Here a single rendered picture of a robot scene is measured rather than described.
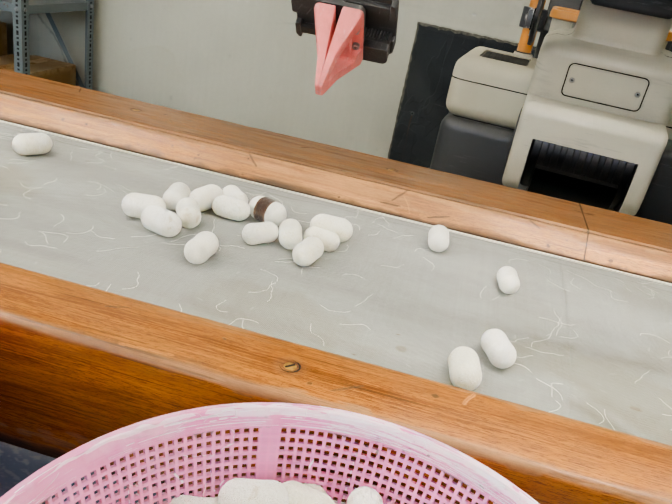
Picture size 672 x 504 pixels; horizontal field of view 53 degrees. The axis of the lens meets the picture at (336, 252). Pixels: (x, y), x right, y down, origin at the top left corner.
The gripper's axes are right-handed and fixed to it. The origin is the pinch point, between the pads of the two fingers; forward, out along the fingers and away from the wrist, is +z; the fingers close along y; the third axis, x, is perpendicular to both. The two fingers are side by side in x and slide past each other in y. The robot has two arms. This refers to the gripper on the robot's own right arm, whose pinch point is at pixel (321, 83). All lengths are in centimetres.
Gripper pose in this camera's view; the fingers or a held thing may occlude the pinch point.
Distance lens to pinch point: 64.8
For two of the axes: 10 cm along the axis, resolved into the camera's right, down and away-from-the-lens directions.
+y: 9.6, 2.4, -1.4
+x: 0.2, 4.3, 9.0
